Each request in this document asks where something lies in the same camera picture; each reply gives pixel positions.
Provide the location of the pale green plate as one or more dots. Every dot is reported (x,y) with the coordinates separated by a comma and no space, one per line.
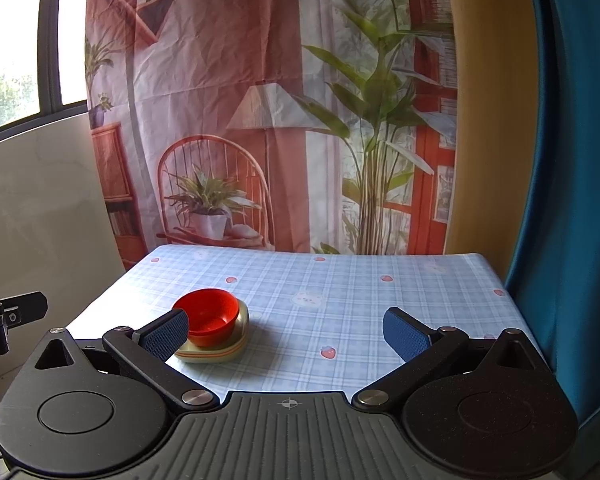
(241,322)

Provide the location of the orange plate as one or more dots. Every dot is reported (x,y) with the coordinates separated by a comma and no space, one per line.
(215,356)

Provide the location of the dark framed window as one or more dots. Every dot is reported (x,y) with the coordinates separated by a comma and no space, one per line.
(15,60)

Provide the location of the blue plaid tablecloth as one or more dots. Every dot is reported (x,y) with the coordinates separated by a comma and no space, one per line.
(330,280)

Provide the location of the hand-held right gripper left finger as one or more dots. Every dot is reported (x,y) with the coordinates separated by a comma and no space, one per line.
(166,332)

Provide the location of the blue curtain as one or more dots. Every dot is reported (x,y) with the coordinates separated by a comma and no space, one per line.
(575,185)

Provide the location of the red bowl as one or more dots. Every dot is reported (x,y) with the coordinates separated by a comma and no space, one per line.
(212,312)

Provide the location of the printed backdrop cloth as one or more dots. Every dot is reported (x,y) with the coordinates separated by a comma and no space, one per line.
(280,85)

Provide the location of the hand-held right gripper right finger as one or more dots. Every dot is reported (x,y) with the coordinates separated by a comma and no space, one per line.
(405,335)

